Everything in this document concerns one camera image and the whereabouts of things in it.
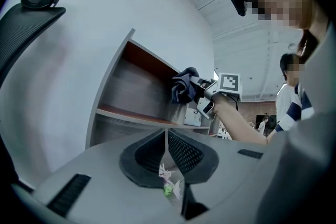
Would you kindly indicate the black head-worn camera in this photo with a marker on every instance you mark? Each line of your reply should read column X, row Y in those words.
column 238, row 0

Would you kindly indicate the dark blue wiping cloth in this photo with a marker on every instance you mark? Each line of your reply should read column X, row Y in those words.
column 182, row 89

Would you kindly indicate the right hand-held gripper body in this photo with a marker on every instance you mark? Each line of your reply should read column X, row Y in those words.
column 229, row 84

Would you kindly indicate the pink flowers in white pot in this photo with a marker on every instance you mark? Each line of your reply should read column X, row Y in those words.
column 170, row 181

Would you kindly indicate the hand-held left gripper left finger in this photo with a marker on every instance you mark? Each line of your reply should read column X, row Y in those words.
column 105, row 186

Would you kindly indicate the grey wooden shelf unit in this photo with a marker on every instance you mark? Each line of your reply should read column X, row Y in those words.
column 136, row 86

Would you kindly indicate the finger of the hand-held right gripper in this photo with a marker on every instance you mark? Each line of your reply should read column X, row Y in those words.
column 200, row 82

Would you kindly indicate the white tissue packet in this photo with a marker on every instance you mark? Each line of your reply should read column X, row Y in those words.
column 193, row 116

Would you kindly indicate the person's right forearm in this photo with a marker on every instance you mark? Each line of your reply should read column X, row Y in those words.
column 236, row 123

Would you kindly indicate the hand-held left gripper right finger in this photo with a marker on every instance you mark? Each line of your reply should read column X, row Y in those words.
column 231, row 178

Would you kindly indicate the black mesh office chair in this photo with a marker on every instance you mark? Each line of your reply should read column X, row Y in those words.
column 18, row 29

